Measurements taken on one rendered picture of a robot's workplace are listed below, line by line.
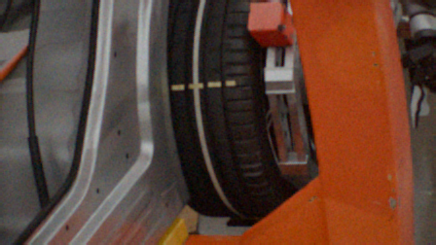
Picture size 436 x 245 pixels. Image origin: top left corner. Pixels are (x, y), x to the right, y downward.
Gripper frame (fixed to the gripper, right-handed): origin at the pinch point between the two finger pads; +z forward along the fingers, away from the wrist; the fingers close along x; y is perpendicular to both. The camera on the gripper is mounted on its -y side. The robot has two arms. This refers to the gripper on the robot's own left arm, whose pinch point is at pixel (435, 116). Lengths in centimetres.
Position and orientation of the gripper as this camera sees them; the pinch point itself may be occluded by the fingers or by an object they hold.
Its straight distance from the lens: 195.4
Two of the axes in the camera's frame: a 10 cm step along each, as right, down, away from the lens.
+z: 0.4, 9.0, -4.4
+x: -5.8, 3.8, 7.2
